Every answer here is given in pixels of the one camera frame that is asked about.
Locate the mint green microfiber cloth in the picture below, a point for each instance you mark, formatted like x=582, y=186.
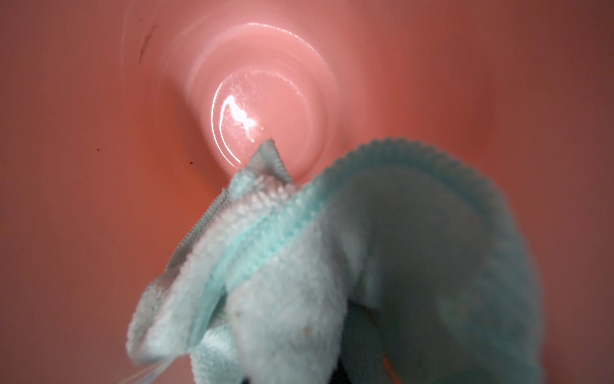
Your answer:
x=396, y=264

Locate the pink plastic bucket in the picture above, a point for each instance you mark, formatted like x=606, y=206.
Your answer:
x=104, y=168

